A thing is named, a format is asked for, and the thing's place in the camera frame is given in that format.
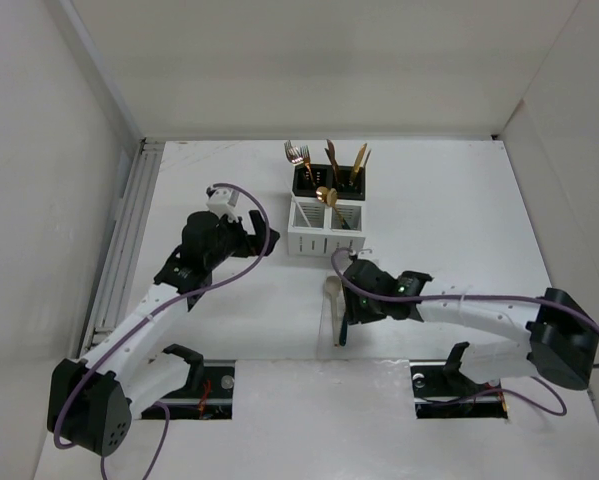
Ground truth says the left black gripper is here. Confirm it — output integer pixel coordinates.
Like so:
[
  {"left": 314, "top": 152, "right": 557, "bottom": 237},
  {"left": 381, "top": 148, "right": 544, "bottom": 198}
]
[{"left": 205, "top": 211, "right": 277, "bottom": 270}]

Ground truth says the gold spoon green handle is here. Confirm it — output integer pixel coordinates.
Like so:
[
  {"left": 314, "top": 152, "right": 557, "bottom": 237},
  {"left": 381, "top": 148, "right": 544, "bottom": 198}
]
[
  {"left": 338, "top": 312, "right": 348, "bottom": 346},
  {"left": 325, "top": 188, "right": 350, "bottom": 230},
  {"left": 315, "top": 186, "right": 330, "bottom": 204}
]

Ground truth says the beige plastic spoon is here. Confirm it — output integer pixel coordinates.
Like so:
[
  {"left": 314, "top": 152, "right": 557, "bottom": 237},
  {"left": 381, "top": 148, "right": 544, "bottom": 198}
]
[{"left": 324, "top": 276, "right": 342, "bottom": 346}]

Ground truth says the silver fork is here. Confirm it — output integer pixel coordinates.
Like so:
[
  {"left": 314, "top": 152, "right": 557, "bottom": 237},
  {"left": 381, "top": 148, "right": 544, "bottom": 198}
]
[{"left": 284, "top": 140, "right": 303, "bottom": 165}]

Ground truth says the rose gold fork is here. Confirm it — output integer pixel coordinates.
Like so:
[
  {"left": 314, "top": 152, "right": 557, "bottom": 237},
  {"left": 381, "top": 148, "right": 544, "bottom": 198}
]
[{"left": 288, "top": 145, "right": 310, "bottom": 173}]

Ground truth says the gold knife green handle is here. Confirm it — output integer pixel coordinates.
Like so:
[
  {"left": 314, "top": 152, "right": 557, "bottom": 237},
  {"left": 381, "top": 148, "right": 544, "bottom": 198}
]
[
  {"left": 357, "top": 148, "right": 372, "bottom": 183},
  {"left": 349, "top": 143, "right": 367, "bottom": 186},
  {"left": 325, "top": 139, "right": 340, "bottom": 184}
]

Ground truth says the rose gold knife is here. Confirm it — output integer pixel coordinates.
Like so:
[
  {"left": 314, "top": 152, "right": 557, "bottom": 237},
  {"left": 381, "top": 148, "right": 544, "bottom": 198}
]
[{"left": 327, "top": 140, "right": 343, "bottom": 187}]

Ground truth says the gold fork green handle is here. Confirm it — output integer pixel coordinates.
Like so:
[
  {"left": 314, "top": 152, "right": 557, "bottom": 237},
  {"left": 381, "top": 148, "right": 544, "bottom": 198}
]
[{"left": 300, "top": 145, "right": 316, "bottom": 186}]

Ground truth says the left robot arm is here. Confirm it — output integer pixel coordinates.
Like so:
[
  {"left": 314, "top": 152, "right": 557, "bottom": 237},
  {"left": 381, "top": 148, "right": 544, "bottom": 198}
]
[{"left": 47, "top": 207, "right": 279, "bottom": 458}]

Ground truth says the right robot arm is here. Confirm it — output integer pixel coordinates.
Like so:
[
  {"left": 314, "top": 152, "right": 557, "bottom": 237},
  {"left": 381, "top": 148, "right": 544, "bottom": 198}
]
[{"left": 342, "top": 258, "right": 599, "bottom": 394}]

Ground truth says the white utensil container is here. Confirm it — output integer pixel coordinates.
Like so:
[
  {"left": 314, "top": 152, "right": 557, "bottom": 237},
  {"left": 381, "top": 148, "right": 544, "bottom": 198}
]
[{"left": 287, "top": 197, "right": 366, "bottom": 257}]

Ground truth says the black utensil container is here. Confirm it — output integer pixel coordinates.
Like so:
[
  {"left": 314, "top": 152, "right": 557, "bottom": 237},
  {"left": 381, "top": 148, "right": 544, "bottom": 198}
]
[{"left": 292, "top": 164, "right": 366, "bottom": 201}]

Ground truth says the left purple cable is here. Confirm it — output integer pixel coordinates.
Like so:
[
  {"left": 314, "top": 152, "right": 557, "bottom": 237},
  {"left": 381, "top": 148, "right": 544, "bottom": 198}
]
[{"left": 52, "top": 182, "right": 273, "bottom": 480}]

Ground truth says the purple cable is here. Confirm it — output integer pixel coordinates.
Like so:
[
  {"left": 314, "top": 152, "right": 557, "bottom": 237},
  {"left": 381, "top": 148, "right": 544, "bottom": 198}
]
[
  {"left": 330, "top": 247, "right": 599, "bottom": 417},
  {"left": 52, "top": 182, "right": 273, "bottom": 480}
]

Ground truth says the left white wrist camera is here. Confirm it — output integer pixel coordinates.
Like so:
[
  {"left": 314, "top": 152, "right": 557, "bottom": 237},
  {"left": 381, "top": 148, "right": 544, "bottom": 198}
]
[{"left": 206, "top": 186, "right": 239, "bottom": 223}]

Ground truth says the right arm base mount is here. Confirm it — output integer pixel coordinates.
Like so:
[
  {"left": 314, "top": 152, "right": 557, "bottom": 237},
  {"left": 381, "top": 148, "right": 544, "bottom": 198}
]
[{"left": 410, "top": 342, "right": 508, "bottom": 420}]

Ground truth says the aluminium rail frame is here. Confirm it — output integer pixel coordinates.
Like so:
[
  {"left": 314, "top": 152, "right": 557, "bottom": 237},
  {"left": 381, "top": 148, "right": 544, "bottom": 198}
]
[{"left": 76, "top": 139, "right": 165, "bottom": 355}]

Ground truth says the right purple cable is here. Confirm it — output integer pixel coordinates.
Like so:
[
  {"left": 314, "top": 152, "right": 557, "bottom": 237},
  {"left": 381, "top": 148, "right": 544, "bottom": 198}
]
[{"left": 330, "top": 247, "right": 599, "bottom": 417}]

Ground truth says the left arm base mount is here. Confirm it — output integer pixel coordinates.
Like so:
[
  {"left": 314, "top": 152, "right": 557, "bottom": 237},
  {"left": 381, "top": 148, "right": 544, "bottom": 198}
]
[{"left": 136, "top": 344, "right": 236, "bottom": 421}]

